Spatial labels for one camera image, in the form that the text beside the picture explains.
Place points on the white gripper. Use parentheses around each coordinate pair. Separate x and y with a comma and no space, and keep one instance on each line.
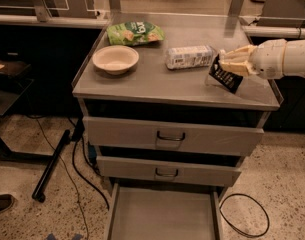
(269,59)

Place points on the black rxbar chocolate wrapper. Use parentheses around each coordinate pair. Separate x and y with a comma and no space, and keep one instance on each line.
(228,80)

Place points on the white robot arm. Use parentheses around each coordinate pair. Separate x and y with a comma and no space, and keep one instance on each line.
(293,60)

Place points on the grey top drawer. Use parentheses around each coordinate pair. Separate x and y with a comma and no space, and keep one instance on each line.
(178,137)

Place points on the grey drawer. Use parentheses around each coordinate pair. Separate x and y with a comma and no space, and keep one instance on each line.
(163,212)
(178,137)
(151,170)

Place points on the grey metal drawer cabinet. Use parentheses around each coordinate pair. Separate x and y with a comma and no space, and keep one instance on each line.
(152,92)

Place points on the grey middle drawer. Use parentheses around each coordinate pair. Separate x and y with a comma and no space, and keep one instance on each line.
(151,170)

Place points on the grey bottom drawer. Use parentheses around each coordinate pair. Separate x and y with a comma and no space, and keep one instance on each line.
(163,212)

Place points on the clear plastic water bottle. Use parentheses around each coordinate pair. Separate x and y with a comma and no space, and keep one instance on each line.
(190,57)

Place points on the green snack bag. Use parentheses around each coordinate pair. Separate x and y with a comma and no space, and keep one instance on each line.
(134,33)

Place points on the white paper bowl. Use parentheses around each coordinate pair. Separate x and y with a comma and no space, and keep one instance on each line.
(115,60)

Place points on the dark side table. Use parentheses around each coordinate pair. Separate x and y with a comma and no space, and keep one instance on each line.
(13,80)

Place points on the dark shoe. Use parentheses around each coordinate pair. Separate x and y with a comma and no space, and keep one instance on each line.
(6,202)

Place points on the black table leg frame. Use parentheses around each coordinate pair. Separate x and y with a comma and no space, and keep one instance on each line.
(50,161)

